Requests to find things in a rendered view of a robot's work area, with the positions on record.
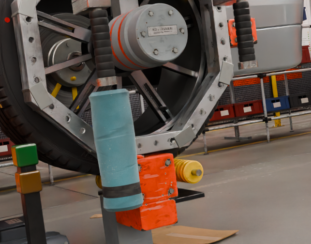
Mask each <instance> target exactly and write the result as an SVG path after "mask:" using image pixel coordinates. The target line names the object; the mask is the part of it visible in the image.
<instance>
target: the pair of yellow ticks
mask: <svg viewBox="0 0 311 244"><path fill-rule="evenodd" d="M61 86H62V85H60V84H59V83H57V84H56V86H55V88H54V90H53V91H52V93H51V95H52V96H53V97H56V95H57V93H58V92H59V90H60V88H61ZM72 94H73V101H74V99H75V98H76V96H77V88H76V87H74V88H72Z"/></svg>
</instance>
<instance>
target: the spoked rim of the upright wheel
mask: <svg viewBox="0 0 311 244"><path fill-rule="evenodd" d="M156 3H164V4H168V5H170V6H172V7H174V8H175V9H176V10H178V11H179V12H180V14H181V15H182V16H183V18H184V20H185V22H186V25H187V30H188V39H187V43H186V46H185V49H184V50H183V52H182V53H181V54H180V55H179V56H178V57H177V58H176V59H174V60H172V61H169V62H168V63H166V64H164V65H161V66H159V67H161V68H162V72H161V78H160V82H159V85H158V88H157V90H155V89H154V87H153V86H152V85H151V83H150V82H149V80H148V79H147V77H146V76H145V75H144V73H143V72H142V70H138V71H132V72H129V71H124V70H121V69H119V68H117V67H116V66H114V67H115V68H114V70H115V74H116V75H115V76H118V83H119V84H117V85H113V86H114V90H117V89H122V78H123V77H127V76H128V77H129V78H130V80H131V81H132V83H133V84H134V85H135V87H136V88H137V89H138V91H139V92H140V94H141V95H142V96H143V98H144V99H145V101H146V102H147V104H148V105H149V106H148V107H147V109H146V110H145V111H144V113H143V114H142V115H141V116H140V117H139V118H138V119H137V120H136V121H134V122H133V125H134V132H135V137H136V136H142V135H148V134H154V133H159V132H165V131H167V130H169V129H170V128H171V127H173V126H174V124H175V123H176V121H177V120H178V118H179V117H180V115H181V114H182V112H183V111H184V109H185V107H186V106H187V104H188V103H189V102H190V100H191V99H192V97H193V96H194V94H195V93H196V91H197V89H198V88H199V86H200V85H201V83H202V79H203V75H204V71H205V64H206V50H205V42H204V34H203V26H202V19H201V16H200V14H199V11H198V9H197V6H196V4H195V2H194V0H140V2H139V4H138V6H139V7H140V6H143V5H147V4H156ZM36 13H37V17H38V18H40V19H43V20H45V21H48V22H51V23H54V24H57V25H59V26H62V27H65V28H68V29H71V30H72V32H70V31H68V30H64V29H62V28H59V27H56V26H53V25H50V24H48V23H45V22H42V21H40V20H38V27H39V28H42V29H45V30H48V31H51V32H54V33H56V34H59V35H62V36H65V37H68V38H71V39H74V40H76V41H79V42H81V52H82V55H80V56H77V57H74V58H72V59H69V60H66V61H62V62H59V63H57V64H54V65H51V66H48V67H45V68H44V72H45V75H48V74H51V73H54V72H57V71H60V70H62V69H65V68H68V67H71V66H74V65H77V64H80V63H82V62H85V64H86V65H87V67H88V68H89V69H90V70H91V71H92V72H91V74H90V75H89V77H88V79H87V80H86V82H85V83H84V85H83V87H82V88H81V90H80V91H79V93H78V94H77V96H76V98H75V99H74V101H73V102H72V104H71V105H70V107H69V110H71V111H72V112H73V113H74V111H75V110H76V108H77V107H78V105H79V103H80V102H81V100H82V99H83V97H84V96H85V94H86V92H87V91H88V89H89V88H90V86H92V88H91V89H90V91H89V92H88V94H87V96H86V98H85V99H84V101H83V102H82V104H81V105H80V107H79V109H78V110H77V112H76V113H75V114H76V115H77V116H78V117H80V118H81V116H82V115H83V113H84V111H85V110H86V108H87V107H88V105H89V103H90V100H89V96H90V94H91V93H92V92H97V90H98V89H99V87H97V86H96V79H98V78H97V70H96V62H95V55H94V48H93V40H92V33H91V26H89V27H88V28H87V29H86V28H84V27H81V26H79V25H76V24H73V23H71V22H68V21H65V20H62V19H60V18H57V17H54V16H51V15H48V14H45V13H43V12H40V11H37V10H36ZM107 15H108V17H107V18H108V22H110V21H111V20H112V19H113V13H112V6H111V7H109V8H107ZM143 85H144V86H145V88H146V89H147V91H148V92H149V93H150V95H151V96H152V98H153V99H152V98H151V96H150V95H149V93H148V92H147V91H146V89H145V88H144V86H143ZM160 106H163V107H168V109H167V110H163V111H160V109H159V108H160Z"/></svg>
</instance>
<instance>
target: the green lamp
mask: <svg viewBox="0 0 311 244"><path fill-rule="evenodd" d="M11 151H12V158H13V165H14V166H15V167H19V168H21V167H27V166H33V165H37V164H38V163H39V160H38V154H37V147H36V144H35V143H25V144H19V145H13V146H12V147H11Z"/></svg>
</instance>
